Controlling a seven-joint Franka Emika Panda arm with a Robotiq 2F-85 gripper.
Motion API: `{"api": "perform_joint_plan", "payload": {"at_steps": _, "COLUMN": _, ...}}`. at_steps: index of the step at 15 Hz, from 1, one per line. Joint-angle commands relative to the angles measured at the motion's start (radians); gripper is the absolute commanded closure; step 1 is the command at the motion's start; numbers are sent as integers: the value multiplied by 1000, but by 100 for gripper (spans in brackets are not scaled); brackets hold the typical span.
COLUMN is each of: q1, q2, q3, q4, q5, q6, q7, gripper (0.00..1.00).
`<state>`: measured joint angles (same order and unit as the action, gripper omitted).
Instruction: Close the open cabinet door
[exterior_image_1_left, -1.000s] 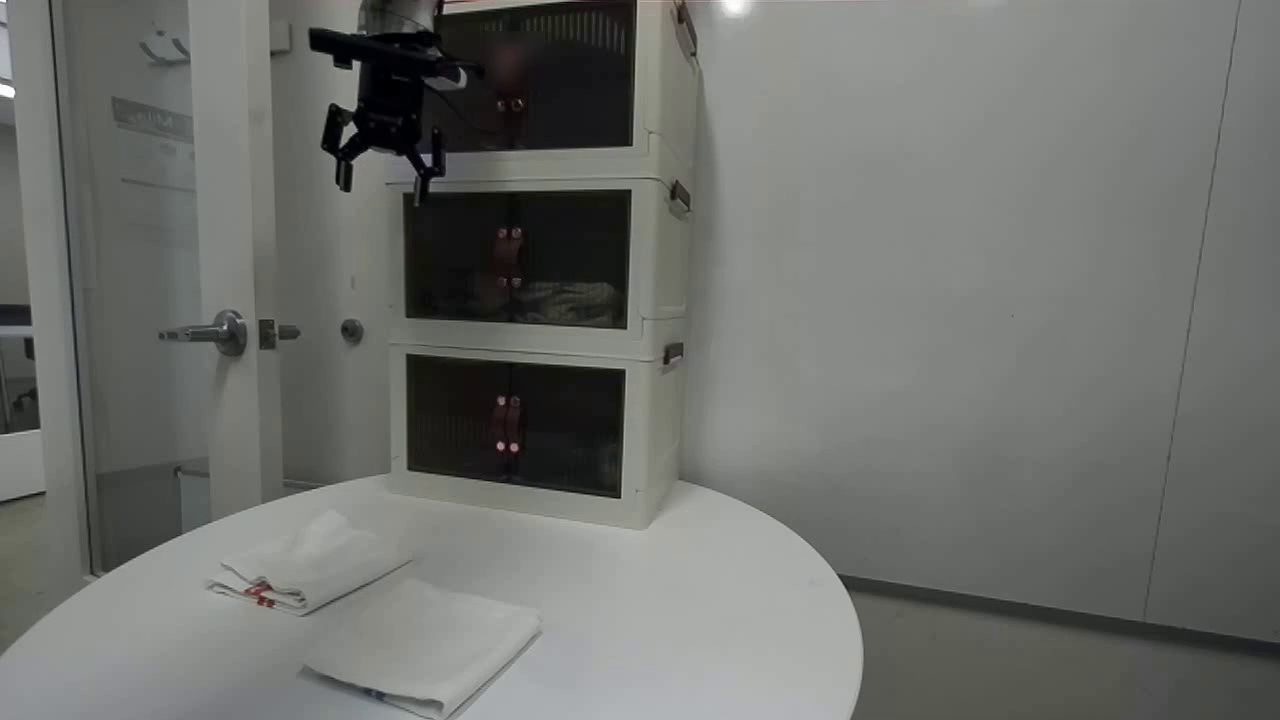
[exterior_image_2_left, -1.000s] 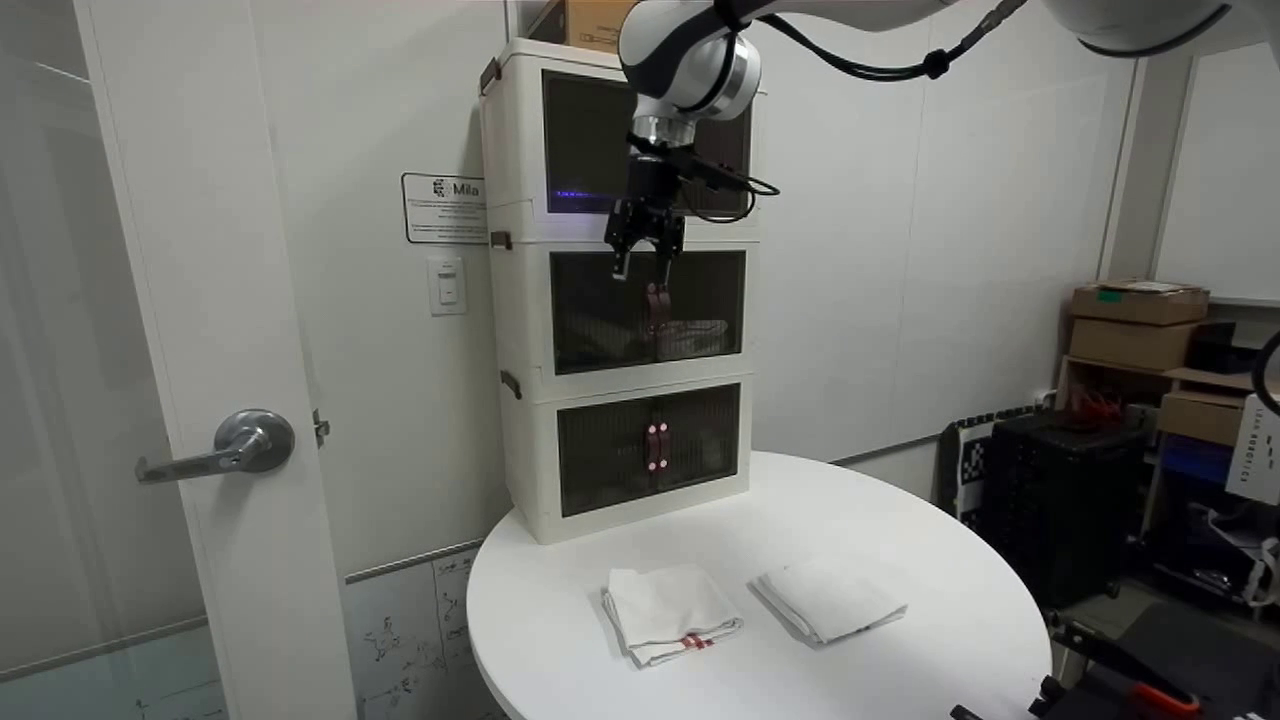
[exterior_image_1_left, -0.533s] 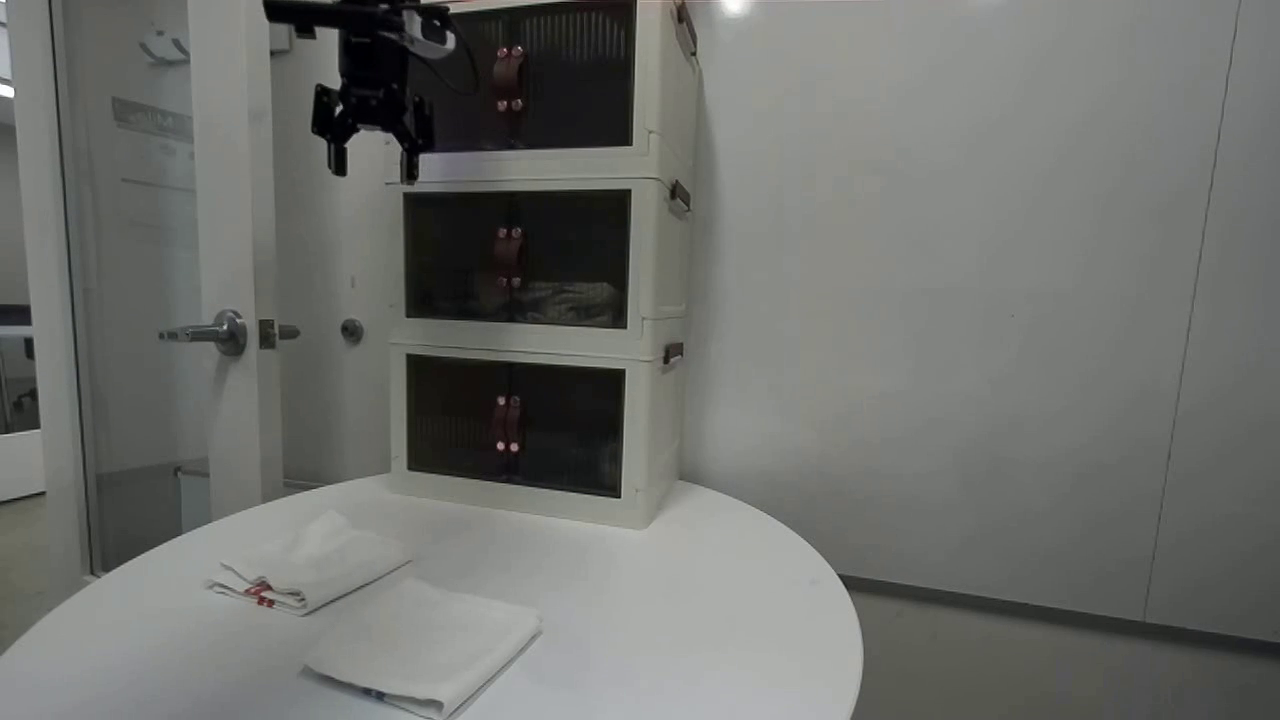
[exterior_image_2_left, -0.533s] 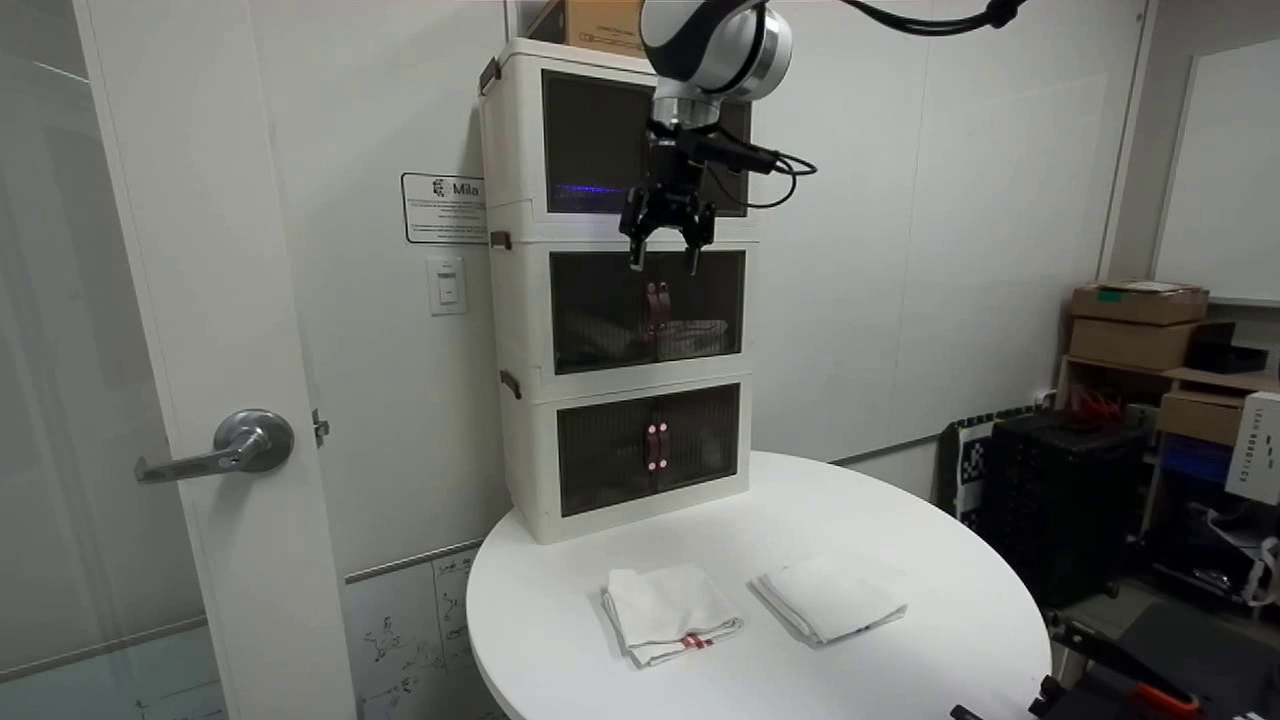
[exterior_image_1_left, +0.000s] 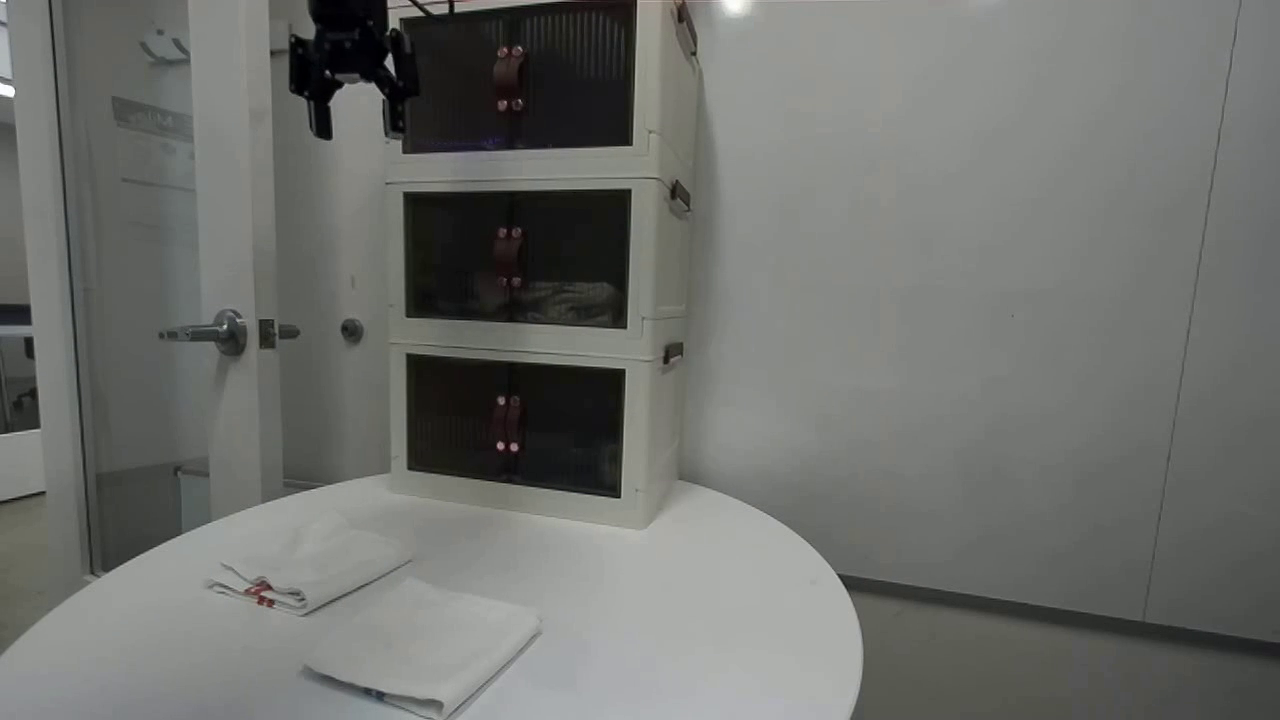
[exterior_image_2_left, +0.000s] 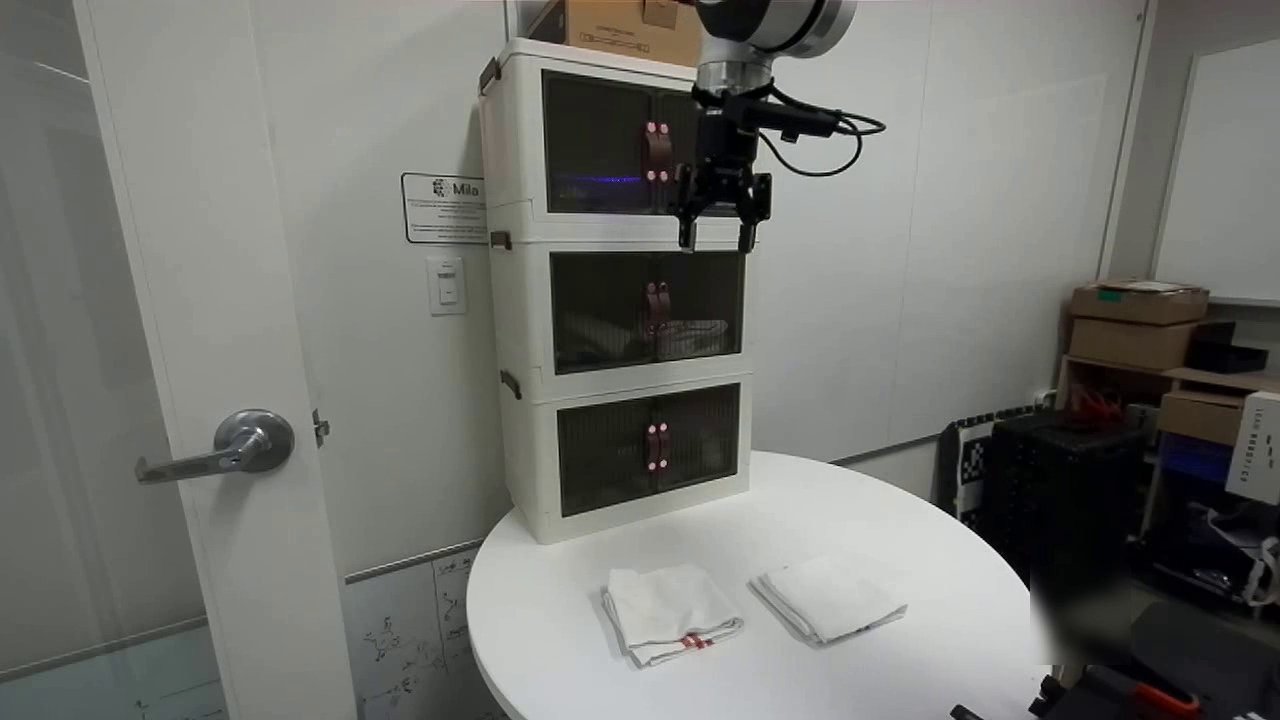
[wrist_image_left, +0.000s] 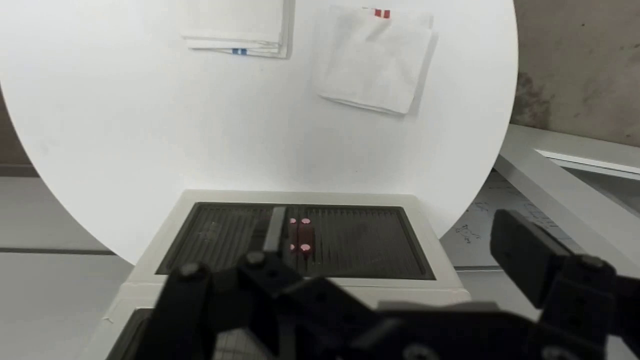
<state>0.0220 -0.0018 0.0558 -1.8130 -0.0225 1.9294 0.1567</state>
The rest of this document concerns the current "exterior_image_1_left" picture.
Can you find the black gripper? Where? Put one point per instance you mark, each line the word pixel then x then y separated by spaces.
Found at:
pixel 351 28

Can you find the dark translucent cabinet door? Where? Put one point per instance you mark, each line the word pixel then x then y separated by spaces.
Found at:
pixel 572 254

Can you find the white room door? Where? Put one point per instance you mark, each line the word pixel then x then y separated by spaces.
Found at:
pixel 232 173

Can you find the red cabinet door latch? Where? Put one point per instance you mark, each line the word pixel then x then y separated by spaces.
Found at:
pixel 504 426
pixel 508 78
pixel 504 254

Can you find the metal door latch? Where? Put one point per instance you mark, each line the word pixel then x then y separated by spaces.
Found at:
pixel 279 334

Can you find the white stacked three-tier cabinet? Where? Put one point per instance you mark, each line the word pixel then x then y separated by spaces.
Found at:
pixel 653 426

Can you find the frosted sign on glass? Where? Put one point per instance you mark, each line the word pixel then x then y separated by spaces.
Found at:
pixel 151 140

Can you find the white cloth with red stripe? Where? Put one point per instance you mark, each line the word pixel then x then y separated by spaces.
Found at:
pixel 314 564

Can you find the white cloth with blue mark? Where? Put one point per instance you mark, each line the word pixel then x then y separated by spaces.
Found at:
pixel 424 646

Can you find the wall coat hook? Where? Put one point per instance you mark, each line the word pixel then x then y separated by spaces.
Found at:
pixel 163 51

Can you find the round metal wall knob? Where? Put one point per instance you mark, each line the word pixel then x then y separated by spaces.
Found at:
pixel 354 331

